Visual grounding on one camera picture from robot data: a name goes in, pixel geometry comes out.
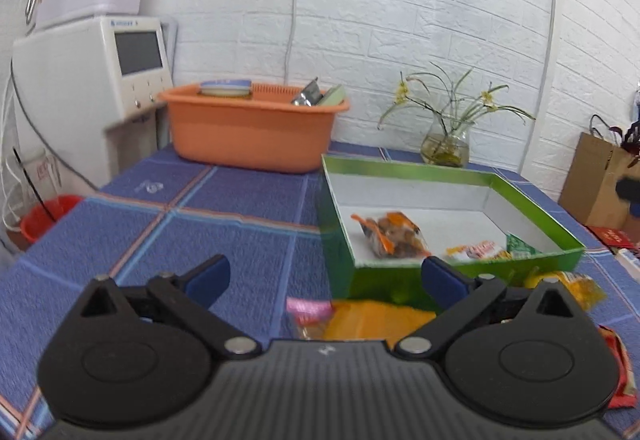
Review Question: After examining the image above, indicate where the white screen appliance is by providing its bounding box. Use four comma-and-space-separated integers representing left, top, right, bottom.
10, 16, 177, 195

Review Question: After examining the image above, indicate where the yellow snack bag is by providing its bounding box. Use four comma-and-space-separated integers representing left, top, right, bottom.
523, 271, 606, 310

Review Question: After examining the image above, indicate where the orange plastic basin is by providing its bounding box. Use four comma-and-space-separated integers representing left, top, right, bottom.
158, 82, 350, 173

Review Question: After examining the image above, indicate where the red snack packet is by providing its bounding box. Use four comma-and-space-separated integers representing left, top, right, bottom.
599, 325, 638, 410

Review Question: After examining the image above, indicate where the pink pumpkin seed packet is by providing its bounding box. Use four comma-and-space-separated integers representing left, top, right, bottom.
285, 297, 334, 340

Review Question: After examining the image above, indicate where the brown paper bag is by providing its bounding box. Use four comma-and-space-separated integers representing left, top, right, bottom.
559, 133, 639, 230

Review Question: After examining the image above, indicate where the dark purple potted plant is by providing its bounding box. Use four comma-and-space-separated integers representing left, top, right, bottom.
588, 88, 640, 169

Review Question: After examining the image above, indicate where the green cardboard box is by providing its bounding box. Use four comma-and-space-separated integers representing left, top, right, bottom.
317, 156, 585, 310

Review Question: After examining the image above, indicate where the green triangular snack packet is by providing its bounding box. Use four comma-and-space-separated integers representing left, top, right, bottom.
506, 234, 540, 260

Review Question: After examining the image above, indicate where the clear orange-label snack packet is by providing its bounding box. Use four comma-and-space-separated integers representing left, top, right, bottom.
350, 211, 431, 259

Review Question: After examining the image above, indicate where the glass vase with flowers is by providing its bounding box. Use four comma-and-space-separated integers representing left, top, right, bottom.
378, 62, 536, 169

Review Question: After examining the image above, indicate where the orange snack packet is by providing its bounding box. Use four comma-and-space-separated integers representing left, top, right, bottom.
322, 300, 436, 347

